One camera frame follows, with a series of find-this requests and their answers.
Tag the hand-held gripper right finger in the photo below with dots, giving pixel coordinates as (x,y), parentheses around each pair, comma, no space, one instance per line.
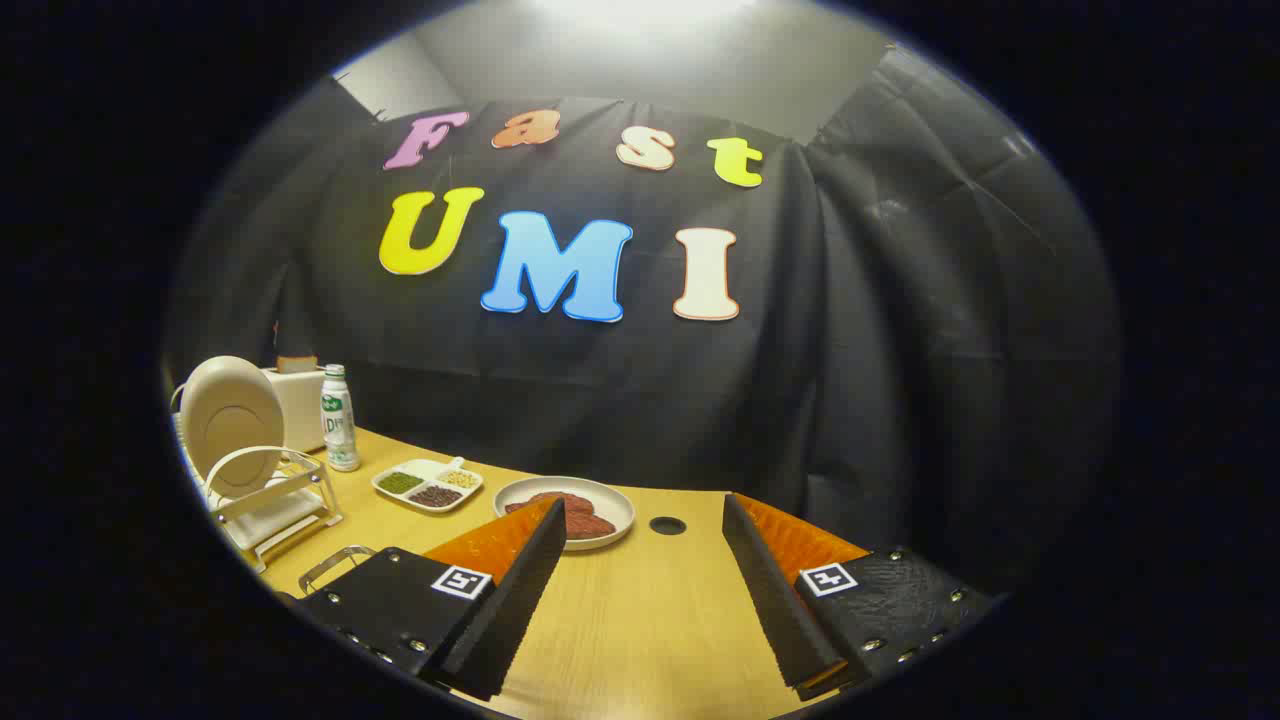
(770,600)

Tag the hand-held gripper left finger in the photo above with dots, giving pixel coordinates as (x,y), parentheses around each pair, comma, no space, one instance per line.
(520,600)

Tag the beige round plate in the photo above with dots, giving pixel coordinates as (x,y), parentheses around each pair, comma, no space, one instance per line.
(230,420)

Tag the small white meat dish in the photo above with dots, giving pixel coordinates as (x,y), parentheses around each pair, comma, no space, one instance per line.
(610,500)

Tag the white divided snack dish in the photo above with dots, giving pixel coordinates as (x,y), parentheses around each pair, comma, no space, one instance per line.
(428,470)

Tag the brown meat patty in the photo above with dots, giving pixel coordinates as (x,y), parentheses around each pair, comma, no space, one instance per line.
(570,500)
(590,526)

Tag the dark red bean pile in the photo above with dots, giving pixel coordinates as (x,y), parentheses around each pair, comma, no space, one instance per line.
(435,496)

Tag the yellow bean pile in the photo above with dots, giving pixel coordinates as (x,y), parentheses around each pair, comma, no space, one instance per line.
(460,479)

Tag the green bean pile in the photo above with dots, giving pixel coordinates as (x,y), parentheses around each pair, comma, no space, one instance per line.
(400,483)

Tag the black backdrop cloth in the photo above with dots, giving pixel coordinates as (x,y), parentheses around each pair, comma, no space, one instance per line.
(600,400)

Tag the white bottle green label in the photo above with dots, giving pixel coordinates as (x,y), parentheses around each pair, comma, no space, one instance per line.
(339,420)

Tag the white toaster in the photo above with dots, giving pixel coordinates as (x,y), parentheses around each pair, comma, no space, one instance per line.
(300,410)

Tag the brown toast slice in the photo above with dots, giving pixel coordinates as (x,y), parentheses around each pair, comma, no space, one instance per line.
(297,363)

